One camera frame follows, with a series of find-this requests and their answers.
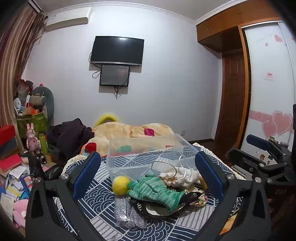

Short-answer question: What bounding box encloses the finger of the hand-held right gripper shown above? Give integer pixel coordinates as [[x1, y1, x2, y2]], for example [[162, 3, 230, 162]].
[[225, 148, 270, 180], [246, 134, 282, 155]]

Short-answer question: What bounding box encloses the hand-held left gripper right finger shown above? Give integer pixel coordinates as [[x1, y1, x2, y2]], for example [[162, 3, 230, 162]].
[[195, 151, 272, 241]]

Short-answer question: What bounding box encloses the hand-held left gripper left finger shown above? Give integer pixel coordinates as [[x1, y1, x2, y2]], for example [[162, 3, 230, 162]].
[[25, 151, 102, 241]]

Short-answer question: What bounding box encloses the white cloth drawstring bag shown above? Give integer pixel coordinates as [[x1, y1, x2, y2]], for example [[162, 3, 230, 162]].
[[159, 153, 203, 189]]

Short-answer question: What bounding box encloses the floral fabric pouch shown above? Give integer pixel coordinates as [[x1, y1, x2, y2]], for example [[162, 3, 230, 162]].
[[185, 189, 209, 207]]

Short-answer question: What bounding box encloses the yellow felt ball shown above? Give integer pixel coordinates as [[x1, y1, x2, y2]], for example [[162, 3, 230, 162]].
[[112, 176, 130, 195]]

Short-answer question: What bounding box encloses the clear plastic storage box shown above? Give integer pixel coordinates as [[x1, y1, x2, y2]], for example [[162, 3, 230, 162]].
[[106, 133, 200, 186]]

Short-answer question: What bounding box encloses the thin metal hoop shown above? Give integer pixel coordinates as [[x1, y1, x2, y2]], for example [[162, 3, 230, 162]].
[[151, 161, 178, 179]]

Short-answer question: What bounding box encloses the green knit glove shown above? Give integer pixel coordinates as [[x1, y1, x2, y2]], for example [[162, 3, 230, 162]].
[[127, 171, 192, 212]]

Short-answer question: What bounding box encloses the silver glitter pouch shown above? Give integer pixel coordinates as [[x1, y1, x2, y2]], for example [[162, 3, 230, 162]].
[[114, 196, 148, 230]]

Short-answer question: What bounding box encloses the navy patterned bedspread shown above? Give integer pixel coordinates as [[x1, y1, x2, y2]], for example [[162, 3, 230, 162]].
[[54, 142, 245, 241]]

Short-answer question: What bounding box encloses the black plastic bag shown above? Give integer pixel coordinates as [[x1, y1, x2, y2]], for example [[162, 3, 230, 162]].
[[30, 151, 63, 181]]

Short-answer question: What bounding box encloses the dark clothes pile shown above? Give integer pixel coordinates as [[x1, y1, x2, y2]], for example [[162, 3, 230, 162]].
[[46, 118, 95, 163]]

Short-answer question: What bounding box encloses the white sliding wardrobe door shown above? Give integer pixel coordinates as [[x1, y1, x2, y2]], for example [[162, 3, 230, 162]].
[[240, 21, 296, 158]]

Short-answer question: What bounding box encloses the black flashlight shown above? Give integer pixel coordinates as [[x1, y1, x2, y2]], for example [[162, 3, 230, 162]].
[[33, 149, 48, 166]]

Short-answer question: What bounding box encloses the brown wooden door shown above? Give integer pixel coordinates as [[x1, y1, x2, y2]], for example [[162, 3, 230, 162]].
[[216, 52, 247, 142]]

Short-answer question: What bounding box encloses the green bottle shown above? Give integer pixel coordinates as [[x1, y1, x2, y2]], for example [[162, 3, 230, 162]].
[[38, 133, 49, 155]]

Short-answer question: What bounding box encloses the beige patchwork blanket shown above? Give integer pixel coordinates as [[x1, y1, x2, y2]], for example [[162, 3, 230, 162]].
[[81, 122, 184, 158]]

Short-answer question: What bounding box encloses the yellow plush cushion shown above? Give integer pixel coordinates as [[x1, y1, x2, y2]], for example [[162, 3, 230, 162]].
[[94, 113, 120, 128]]

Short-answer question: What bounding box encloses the pink rabbit figure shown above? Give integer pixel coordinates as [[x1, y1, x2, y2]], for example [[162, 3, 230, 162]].
[[26, 123, 40, 153]]

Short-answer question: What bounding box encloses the green storage box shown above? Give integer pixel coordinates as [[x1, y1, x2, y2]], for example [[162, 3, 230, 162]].
[[16, 112, 50, 140]]

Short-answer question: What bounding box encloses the pile of papers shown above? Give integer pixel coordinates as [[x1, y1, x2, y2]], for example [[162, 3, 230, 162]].
[[0, 167, 35, 216]]

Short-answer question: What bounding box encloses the pink plush toy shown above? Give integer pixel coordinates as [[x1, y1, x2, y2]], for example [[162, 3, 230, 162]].
[[13, 199, 29, 229]]

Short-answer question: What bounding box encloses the grey green long pillow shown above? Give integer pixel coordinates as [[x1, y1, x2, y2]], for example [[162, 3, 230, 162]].
[[35, 86, 55, 127]]

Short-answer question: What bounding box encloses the red book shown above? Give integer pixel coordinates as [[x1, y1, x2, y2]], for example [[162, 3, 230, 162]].
[[0, 154, 23, 172]]

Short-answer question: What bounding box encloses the red box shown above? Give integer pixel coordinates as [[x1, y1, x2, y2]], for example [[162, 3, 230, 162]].
[[0, 125, 18, 147]]

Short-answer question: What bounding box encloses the grey plush toy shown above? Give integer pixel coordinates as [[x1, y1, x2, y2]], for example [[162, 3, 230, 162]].
[[31, 86, 49, 118]]

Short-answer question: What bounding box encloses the wooden overhead cabinet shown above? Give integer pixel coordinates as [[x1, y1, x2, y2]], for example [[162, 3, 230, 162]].
[[196, 0, 282, 47]]

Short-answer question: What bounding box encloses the striped brown curtain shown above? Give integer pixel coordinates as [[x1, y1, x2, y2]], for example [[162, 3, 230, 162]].
[[0, 0, 48, 130]]

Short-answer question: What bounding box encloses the white air conditioner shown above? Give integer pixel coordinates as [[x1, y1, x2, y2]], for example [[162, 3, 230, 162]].
[[45, 6, 92, 32]]

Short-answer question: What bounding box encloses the small black wall monitor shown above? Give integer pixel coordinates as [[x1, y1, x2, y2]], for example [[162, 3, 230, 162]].
[[99, 65, 130, 87]]

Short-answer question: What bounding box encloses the black wall television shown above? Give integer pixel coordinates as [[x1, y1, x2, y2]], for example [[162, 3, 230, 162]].
[[90, 36, 145, 66]]

